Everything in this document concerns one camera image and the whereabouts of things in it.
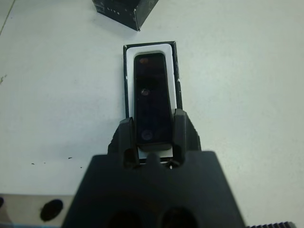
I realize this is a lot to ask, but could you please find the black slim camera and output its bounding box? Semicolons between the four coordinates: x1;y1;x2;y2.
133;52;174;152

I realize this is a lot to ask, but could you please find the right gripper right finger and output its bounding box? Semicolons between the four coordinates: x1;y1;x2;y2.
171;108;201;165

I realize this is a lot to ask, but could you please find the black box base white insert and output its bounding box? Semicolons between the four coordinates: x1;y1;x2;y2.
123;40;183;164

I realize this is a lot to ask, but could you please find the black printed box lid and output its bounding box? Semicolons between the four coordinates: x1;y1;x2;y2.
92;0;159;31

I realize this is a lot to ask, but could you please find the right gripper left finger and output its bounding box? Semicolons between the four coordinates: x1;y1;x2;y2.
108;117;141;167

